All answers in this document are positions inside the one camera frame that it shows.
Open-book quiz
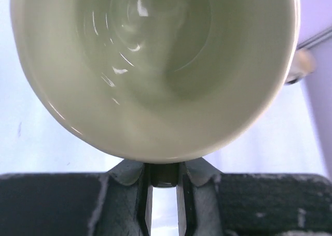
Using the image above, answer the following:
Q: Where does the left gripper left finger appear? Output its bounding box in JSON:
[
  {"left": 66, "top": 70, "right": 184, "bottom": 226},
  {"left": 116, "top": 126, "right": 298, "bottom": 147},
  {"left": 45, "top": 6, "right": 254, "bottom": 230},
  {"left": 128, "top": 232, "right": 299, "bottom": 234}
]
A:
[{"left": 1, "top": 160, "right": 152, "bottom": 235}]

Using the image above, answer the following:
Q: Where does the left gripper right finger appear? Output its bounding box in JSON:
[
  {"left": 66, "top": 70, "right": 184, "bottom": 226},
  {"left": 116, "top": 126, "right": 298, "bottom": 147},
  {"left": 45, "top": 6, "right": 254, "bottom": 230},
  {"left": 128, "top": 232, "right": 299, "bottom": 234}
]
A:
[{"left": 176, "top": 158, "right": 331, "bottom": 235}]

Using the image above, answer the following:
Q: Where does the green mug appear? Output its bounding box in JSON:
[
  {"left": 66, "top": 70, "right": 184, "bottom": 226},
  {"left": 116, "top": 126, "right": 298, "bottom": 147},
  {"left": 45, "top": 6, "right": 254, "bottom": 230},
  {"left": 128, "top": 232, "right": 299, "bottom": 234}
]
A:
[{"left": 10, "top": 0, "right": 316, "bottom": 189}]

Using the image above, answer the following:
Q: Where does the right aluminium frame post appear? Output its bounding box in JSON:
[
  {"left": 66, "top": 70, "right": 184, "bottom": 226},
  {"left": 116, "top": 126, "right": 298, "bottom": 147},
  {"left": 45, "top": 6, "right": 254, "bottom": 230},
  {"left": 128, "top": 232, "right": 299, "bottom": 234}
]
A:
[{"left": 297, "top": 27, "right": 332, "bottom": 50}]

